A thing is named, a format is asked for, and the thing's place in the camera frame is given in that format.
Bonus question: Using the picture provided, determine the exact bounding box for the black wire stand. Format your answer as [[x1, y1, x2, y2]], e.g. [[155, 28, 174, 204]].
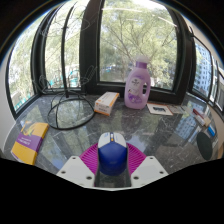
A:
[[38, 1, 98, 131]]

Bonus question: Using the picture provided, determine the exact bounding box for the framed photo card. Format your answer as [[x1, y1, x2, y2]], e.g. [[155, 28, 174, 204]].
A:
[[146, 102, 174, 116]]

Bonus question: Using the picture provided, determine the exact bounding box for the printed pamphlet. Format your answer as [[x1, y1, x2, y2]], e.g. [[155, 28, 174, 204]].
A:
[[167, 104, 186, 115]]

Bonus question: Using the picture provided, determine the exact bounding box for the blue and white computer mouse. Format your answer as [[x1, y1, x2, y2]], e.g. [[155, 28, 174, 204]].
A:
[[97, 131, 129, 177]]

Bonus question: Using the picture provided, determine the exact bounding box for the purple detergent bottle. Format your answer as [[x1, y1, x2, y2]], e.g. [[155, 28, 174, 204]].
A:
[[123, 55, 152, 110]]

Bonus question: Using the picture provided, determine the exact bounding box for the red hardcover book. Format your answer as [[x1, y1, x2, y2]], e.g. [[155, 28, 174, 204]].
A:
[[191, 108, 208, 122]]

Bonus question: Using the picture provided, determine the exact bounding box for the yellow and purple book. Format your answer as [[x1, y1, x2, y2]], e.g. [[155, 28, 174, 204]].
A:
[[10, 121, 50, 166]]

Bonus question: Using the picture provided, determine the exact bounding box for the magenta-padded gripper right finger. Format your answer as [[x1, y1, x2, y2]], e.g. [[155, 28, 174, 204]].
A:
[[126, 143, 169, 189]]

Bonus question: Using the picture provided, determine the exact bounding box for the orange and white carton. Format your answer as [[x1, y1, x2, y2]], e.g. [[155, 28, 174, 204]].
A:
[[93, 91, 120, 117]]

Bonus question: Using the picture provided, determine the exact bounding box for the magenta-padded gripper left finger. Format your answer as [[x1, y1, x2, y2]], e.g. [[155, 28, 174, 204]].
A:
[[56, 143, 101, 189]]

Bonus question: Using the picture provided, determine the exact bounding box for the white box with blue stripe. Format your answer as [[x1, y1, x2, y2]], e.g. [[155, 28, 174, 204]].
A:
[[196, 114, 212, 128]]

